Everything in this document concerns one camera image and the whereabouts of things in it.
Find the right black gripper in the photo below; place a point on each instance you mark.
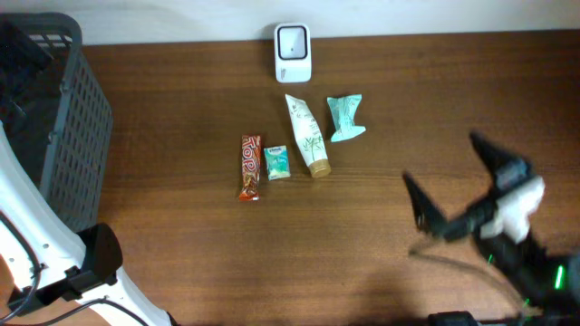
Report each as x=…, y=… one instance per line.
x=433, y=218

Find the mint green snack packet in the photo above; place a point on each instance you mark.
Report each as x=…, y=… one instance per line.
x=343, y=111

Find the white cream tube gold cap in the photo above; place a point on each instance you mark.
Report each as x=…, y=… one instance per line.
x=308, y=137

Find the small teal tissue pack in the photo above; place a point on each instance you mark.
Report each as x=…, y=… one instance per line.
x=277, y=163

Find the red chocolate bar wrapper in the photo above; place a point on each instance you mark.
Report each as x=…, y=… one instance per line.
x=250, y=167

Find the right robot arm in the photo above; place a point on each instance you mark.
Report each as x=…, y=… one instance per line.
x=545, y=287

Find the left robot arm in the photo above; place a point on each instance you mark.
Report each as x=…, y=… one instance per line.
x=50, y=239

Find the grey plastic mesh basket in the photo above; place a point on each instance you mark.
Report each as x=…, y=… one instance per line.
x=55, y=115

